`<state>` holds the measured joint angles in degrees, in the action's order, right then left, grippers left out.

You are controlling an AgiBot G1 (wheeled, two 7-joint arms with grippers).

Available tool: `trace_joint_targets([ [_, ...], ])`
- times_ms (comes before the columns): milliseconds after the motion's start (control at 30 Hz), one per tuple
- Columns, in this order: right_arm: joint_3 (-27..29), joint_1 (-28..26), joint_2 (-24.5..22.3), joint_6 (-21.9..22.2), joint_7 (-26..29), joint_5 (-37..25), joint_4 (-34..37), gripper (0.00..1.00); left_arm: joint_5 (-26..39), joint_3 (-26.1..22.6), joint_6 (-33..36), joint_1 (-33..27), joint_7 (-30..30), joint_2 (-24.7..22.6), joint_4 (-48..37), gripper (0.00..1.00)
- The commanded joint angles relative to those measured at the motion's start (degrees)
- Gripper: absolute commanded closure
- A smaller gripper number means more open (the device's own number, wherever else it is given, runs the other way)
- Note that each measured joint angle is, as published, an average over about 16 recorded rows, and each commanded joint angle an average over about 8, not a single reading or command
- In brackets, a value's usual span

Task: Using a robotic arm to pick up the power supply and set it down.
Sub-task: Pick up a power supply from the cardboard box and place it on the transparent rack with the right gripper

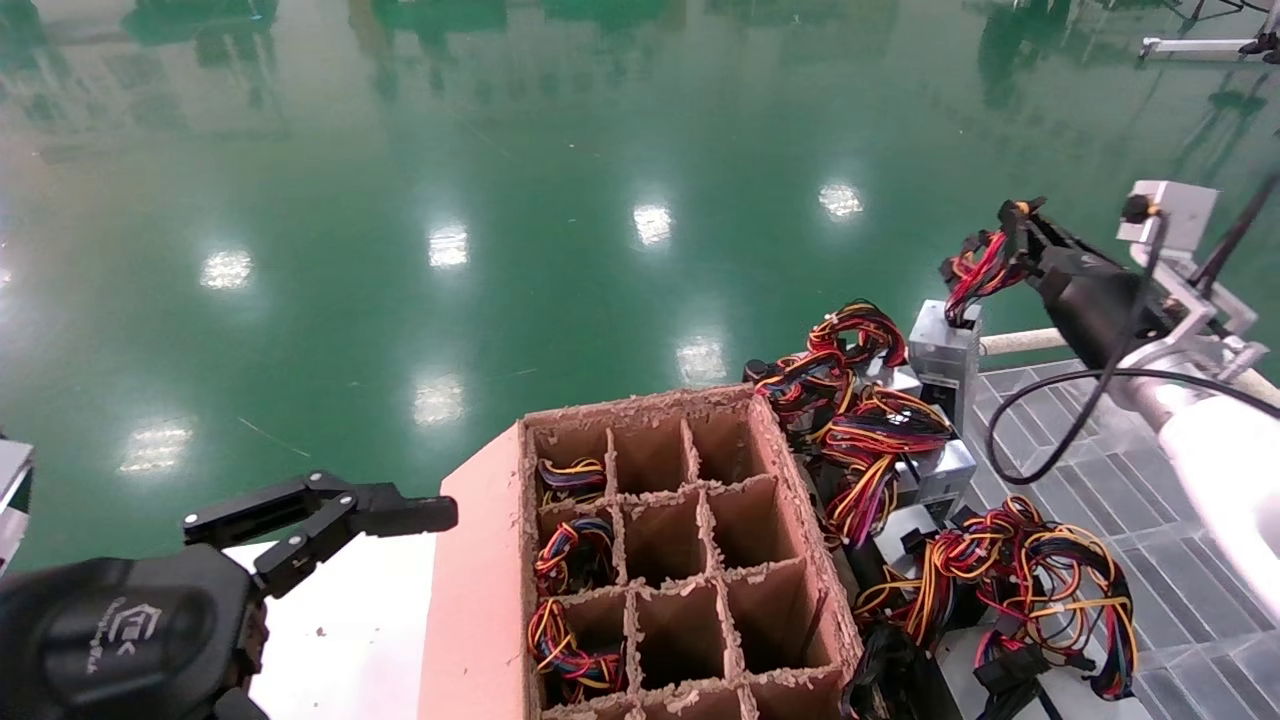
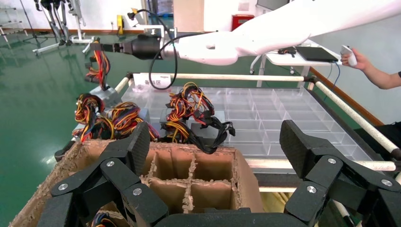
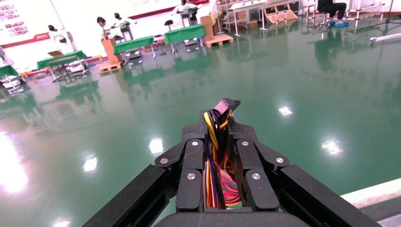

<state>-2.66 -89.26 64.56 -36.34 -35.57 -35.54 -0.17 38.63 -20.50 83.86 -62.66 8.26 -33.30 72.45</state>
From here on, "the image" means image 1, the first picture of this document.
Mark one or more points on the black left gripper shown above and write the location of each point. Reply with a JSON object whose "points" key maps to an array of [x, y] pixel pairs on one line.
{"points": [[120, 640]]}

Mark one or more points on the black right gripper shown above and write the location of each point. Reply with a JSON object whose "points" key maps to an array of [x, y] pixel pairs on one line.
{"points": [[1110, 305]]}

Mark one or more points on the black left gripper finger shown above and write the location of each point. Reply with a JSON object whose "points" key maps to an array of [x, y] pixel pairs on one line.
{"points": [[400, 510]]}

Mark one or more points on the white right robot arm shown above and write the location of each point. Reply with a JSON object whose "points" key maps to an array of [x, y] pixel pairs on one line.
{"points": [[1230, 470]]}

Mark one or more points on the brown divided cardboard box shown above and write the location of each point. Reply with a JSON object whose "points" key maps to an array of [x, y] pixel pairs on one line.
{"points": [[480, 600]]}

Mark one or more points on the white table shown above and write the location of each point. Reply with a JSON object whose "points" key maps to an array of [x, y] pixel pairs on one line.
{"points": [[340, 640]]}

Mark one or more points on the clear acrylic divided tray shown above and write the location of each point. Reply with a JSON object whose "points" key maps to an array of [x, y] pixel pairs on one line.
{"points": [[1130, 480]]}

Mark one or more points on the white frame pipe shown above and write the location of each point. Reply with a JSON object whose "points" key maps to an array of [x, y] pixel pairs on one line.
{"points": [[1020, 342]]}

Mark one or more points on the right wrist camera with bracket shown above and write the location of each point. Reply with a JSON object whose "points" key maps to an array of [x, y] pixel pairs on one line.
{"points": [[1185, 210]]}

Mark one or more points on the white wheeled stand frame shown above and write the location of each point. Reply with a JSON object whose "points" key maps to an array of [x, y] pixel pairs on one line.
{"points": [[1200, 46]]}

